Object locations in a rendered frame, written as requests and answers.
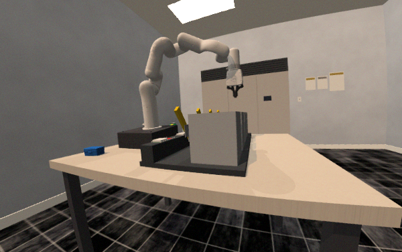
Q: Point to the small blue box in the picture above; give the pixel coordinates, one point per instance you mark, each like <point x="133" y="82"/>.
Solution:
<point x="94" y="151"/>

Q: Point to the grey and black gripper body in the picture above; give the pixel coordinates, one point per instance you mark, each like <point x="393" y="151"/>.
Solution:
<point x="234" y="77"/>

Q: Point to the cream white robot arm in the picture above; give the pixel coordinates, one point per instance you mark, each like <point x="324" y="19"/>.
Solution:
<point x="150" y="88"/>

